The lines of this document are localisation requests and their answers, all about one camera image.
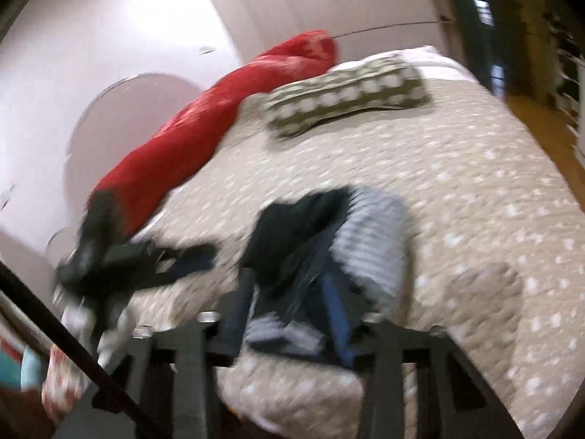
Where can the red floral quilt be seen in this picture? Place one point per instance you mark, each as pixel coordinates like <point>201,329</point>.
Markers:
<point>183,146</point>

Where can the dark striped pants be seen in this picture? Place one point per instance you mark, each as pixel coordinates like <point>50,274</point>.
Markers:
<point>283,233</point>

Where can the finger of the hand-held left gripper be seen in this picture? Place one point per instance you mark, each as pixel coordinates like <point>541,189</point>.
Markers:
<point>187,272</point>
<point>173,251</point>

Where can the white wardrobe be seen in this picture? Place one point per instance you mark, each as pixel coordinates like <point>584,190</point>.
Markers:
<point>365,4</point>

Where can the yellow wooden door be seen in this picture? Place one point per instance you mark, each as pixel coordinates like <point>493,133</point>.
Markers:
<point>530,32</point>

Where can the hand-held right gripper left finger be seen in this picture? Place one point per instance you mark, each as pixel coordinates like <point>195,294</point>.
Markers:
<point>183,375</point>

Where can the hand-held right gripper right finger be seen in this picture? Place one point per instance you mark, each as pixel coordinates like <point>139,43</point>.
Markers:
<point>338,315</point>

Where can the beige quilted bedspread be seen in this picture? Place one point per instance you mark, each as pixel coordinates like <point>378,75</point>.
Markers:
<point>457,192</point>

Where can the olive hedgehog print pillow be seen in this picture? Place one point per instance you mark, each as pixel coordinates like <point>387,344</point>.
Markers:
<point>347,93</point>

